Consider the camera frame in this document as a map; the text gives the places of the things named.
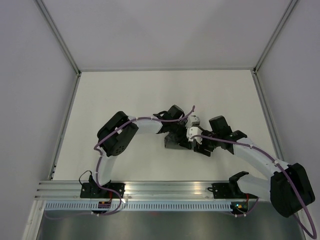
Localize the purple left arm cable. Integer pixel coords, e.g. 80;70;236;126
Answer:
46;105;196;220

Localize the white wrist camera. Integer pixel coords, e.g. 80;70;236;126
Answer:
186;126;203;145
186;115;201;128

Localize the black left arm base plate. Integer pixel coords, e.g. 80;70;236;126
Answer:
79;182;125;200

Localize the grey cloth napkin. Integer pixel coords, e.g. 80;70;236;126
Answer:
164;132;192;150

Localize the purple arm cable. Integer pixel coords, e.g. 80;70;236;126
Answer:
46;105;196;220
189;134;317;238

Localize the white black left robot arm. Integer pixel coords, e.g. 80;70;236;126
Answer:
91;105;195;198

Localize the white slotted cable duct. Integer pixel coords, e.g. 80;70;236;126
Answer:
44;200;232;212

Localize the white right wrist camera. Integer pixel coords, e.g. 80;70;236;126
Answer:
186;126;203;145

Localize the aluminium post back left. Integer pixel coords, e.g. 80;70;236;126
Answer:
33;0;81;76

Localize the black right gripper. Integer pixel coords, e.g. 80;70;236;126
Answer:
193;128;221;157

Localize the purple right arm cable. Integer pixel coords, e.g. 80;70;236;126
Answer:
189;134;317;238

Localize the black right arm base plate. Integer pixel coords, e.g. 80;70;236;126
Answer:
207;182;257;200

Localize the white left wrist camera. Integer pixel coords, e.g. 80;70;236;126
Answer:
186;115;201;128

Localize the aluminium post back right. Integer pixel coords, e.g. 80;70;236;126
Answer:
252;0;300;75

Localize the aluminium post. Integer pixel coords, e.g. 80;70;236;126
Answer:
252;0;300;75
33;0;81;76

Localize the aluminium frame rail front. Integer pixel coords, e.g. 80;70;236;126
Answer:
34;180;228;201

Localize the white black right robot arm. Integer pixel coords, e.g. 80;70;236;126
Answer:
186;115;316;218

